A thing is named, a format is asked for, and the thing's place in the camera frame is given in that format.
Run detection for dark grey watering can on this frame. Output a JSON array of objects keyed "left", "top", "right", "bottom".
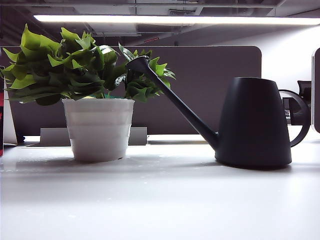
[{"left": 125, "top": 55, "right": 311, "bottom": 171}]

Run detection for white ribbed plant pot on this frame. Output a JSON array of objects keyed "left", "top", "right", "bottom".
[{"left": 61, "top": 98, "right": 136, "bottom": 162}]

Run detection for green leafy artificial plant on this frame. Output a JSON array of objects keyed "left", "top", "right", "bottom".
[{"left": 0, "top": 23, "right": 176, "bottom": 106}]

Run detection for dark grey desk divider panel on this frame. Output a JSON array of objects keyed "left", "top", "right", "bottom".
[{"left": 0, "top": 45, "right": 263, "bottom": 136}]

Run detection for long ceiling light strip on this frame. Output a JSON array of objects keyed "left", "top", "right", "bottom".
[{"left": 33, "top": 14, "right": 320, "bottom": 26}]

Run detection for ceiling air vent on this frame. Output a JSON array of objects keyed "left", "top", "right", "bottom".
[{"left": 168, "top": 8, "right": 198, "bottom": 16}]

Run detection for black office chair backrest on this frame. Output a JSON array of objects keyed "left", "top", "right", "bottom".
[{"left": 282, "top": 96, "right": 312, "bottom": 126}]

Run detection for black mesh office chair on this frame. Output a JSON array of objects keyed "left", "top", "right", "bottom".
[{"left": 297, "top": 79, "right": 313, "bottom": 97}]

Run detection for white leaning board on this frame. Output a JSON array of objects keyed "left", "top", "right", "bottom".
[{"left": 3, "top": 79, "right": 19, "bottom": 145}]

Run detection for grey divider panel white edge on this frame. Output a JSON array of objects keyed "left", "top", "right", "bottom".
[{"left": 311, "top": 46, "right": 320, "bottom": 134}]

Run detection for grey metal divider bracket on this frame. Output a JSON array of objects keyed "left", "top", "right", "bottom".
[{"left": 39, "top": 126, "right": 148, "bottom": 147}]

